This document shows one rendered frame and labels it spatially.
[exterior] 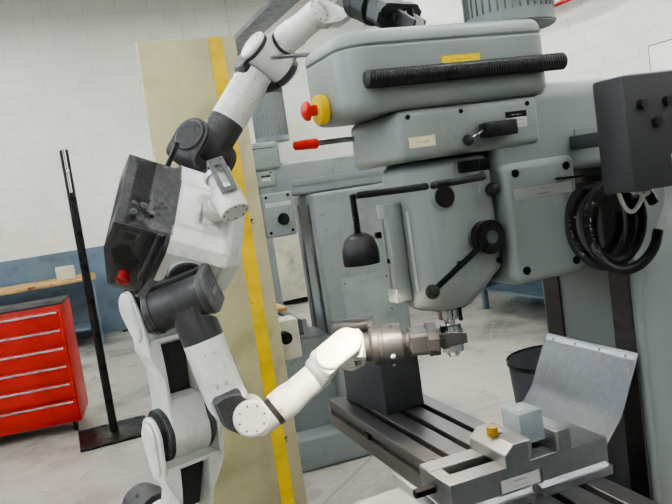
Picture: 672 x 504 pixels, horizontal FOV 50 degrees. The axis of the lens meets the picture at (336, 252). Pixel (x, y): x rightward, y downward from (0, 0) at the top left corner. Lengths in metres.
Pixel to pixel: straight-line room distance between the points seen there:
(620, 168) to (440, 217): 0.35
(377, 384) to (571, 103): 0.86
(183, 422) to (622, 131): 1.27
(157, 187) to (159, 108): 1.52
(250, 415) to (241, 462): 1.84
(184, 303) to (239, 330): 1.71
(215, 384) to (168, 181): 0.48
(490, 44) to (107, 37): 9.38
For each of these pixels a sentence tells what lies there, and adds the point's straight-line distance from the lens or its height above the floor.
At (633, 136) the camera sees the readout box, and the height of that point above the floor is 1.61.
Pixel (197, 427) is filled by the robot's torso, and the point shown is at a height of 1.02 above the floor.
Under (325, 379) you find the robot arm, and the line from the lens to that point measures 1.57.
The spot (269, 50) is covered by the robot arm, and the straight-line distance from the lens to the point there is 1.84.
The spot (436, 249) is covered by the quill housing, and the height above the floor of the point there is 1.45.
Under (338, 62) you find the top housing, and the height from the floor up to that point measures 1.84.
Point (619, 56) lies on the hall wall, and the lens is 7.24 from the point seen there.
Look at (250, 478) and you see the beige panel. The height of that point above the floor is 0.36.
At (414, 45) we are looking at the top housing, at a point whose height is 1.85.
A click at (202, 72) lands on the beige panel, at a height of 2.15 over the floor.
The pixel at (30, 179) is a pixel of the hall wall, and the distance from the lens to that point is 10.40.
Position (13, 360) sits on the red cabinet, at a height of 0.64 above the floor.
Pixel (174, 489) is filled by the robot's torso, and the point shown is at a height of 0.87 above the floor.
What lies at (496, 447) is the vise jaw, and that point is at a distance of 1.42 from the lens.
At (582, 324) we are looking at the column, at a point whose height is 1.18.
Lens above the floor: 1.61
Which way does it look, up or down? 6 degrees down
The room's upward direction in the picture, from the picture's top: 8 degrees counter-clockwise
